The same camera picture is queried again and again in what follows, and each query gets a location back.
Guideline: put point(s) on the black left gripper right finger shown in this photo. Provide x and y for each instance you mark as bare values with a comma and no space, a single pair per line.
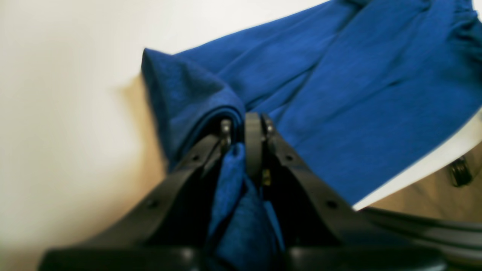
320,230

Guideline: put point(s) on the dark blue t-shirt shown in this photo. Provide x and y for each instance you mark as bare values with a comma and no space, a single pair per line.
361,89

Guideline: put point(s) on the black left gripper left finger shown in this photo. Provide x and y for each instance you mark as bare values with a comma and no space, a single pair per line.
166,230

